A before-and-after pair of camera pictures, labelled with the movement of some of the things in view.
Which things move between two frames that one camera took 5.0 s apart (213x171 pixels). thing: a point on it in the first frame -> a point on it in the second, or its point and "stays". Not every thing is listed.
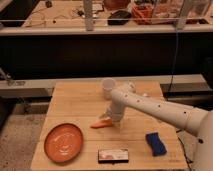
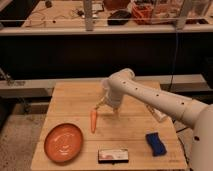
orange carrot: (103, 122) -> (93, 119)
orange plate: (63, 142) stays
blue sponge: (156, 145) stays
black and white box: (113, 156) stays
